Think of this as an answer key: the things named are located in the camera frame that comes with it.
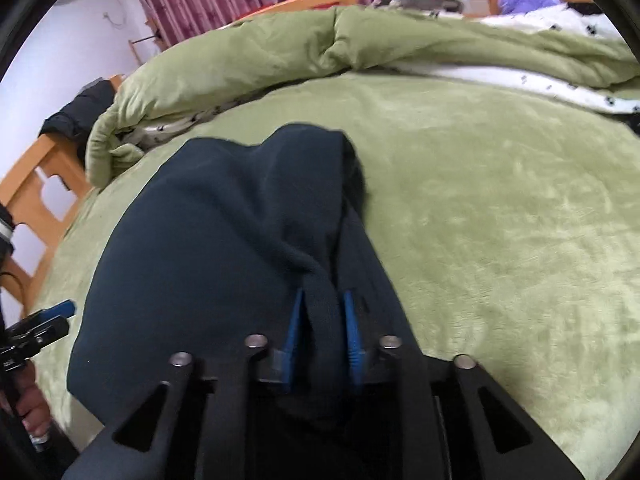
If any green flower-lined duvet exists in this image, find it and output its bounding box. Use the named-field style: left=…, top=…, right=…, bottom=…
left=85, top=4, right=640, bottom=191

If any pile of papers and boxes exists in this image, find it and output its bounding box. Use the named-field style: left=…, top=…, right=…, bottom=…
left=370, top=0, right=463, bottom=13

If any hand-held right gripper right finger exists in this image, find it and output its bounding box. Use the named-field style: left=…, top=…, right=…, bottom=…
left=341, top=290, right=586, bottom=480

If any black jacket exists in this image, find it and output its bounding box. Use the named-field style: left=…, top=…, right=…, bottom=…
left=39, top=80, right=118, bottom=138

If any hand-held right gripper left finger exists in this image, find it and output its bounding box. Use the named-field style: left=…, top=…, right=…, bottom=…
left=62, top=287, right=307, bottom=480

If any wooden bed frame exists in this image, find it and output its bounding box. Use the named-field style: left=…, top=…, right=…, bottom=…
left=0, top=0, right=596, bottom=311

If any person's left hand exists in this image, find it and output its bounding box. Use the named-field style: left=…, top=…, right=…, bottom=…
left=0, top=371, right=52, bottom=438

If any wooden coat rack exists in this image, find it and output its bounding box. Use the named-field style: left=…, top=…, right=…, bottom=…
left=129, top=17, right=166, bottom=63

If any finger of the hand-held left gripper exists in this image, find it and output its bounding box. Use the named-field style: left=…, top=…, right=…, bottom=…
left=9, top=315, right=71, bottom=353
left=27, top=299, right=77, bottom=322

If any black sweatshirt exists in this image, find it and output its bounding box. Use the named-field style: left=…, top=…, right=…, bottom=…
left=66, top=122, right=436, bottom=436

